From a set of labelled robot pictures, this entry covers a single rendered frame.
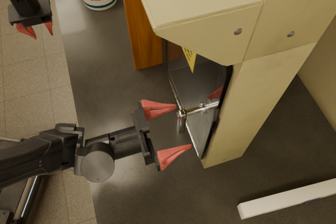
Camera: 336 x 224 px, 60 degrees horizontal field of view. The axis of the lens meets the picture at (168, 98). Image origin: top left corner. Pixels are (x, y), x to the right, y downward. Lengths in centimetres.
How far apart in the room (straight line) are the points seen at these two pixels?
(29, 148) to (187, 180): 42
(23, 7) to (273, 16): 61
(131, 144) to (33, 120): 154
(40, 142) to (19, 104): 164
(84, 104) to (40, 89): 130
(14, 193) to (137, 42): 109
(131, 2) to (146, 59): 23
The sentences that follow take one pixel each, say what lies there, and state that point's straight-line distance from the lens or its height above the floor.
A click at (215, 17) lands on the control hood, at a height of 151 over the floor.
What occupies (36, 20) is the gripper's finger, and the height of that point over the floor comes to 118.
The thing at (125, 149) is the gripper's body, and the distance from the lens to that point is 59.
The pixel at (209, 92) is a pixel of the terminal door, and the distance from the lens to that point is 51.
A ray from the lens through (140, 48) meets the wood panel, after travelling 88.
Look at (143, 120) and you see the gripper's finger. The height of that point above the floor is 118.
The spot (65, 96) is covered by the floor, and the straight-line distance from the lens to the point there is 211.
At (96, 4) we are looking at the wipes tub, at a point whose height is 97.
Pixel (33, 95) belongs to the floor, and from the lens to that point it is 219.
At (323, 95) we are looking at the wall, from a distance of 101.
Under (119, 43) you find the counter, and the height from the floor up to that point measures 94.
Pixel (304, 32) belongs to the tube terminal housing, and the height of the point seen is 144.
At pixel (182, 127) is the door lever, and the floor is 115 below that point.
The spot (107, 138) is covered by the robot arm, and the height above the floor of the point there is 117.
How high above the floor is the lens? 171
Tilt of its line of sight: 60 degrees down
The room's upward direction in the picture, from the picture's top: straight up
